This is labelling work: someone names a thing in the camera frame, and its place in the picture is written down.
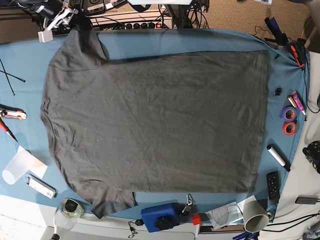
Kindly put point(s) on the small black clip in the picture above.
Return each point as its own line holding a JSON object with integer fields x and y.
{"x": 278, "y": 91}

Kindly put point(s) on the glass bottle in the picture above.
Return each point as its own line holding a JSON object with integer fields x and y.
{"x": 65, "y": 218}

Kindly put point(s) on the white rectangular device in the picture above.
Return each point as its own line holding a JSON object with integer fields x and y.
{"x": 40, "y": 186}

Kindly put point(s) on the orange black clamp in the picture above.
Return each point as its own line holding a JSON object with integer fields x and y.
{"x": 298, "y": 51}

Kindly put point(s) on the dark grey T-shirt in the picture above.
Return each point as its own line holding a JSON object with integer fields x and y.
{"x": 190, "y": 122}

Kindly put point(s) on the purple glue tube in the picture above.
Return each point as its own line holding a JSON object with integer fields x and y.
{"x": 298, "y": 102}

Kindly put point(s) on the red tape roll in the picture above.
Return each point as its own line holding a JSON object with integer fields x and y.
{"x": 289, "y": 128}

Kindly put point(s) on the red handled tool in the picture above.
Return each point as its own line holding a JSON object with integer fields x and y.
{"x": 7, "y": 130}

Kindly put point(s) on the orange white utility knife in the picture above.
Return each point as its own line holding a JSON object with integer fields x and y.
{"x": 12, "y": 112}

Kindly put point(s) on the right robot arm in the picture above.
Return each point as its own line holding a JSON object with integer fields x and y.
{"x": 29, "y": 5}

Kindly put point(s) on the blue black clamp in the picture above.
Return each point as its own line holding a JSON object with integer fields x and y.
{"x": 280, "y": 37}

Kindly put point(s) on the power strip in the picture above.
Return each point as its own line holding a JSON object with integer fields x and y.
{"x": 140, "y": 25}

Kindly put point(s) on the purple tape roll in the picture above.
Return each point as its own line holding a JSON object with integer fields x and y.
{"x": 288, "y": 114}

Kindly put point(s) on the white paper sheet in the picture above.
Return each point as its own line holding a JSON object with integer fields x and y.
{"x": 37, "y": 165}

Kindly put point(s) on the black remote control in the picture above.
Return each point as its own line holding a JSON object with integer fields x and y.
{"x": 273, "y": 186}

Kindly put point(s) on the silver carabiner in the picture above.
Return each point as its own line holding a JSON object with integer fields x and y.
{"x": 189, "y": 200}

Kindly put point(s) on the black zip tie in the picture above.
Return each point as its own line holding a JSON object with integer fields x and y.
{"x": 7, "y": 75}

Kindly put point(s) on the paper sheets with drawing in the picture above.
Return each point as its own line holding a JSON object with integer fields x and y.
{"x": 228, "y": 214}

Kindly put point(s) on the blue box with black knob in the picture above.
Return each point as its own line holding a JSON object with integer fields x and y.
{"x": 161, "y": 217}

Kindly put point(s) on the red cube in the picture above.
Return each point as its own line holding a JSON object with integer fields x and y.
{"x": 196, "y": 219}

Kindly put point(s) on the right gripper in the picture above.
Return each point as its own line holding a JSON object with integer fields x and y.
{"x": 50, "y": 10}

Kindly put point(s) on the small battery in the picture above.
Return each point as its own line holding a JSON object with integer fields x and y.
{"x": 292, "y": 101}

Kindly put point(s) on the black dotted object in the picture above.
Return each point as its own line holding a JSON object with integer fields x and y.
{"x": 312, "y": 154}

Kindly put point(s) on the translucent plastic cup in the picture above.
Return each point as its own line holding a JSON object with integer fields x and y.
{"x": 13, "y": 171}

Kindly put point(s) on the grey-green mug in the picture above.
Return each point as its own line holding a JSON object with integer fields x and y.
{"x": 255, "y": 217}

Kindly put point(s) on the blue table cloth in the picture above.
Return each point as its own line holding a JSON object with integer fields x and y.
{"x": 29, "y": 60}

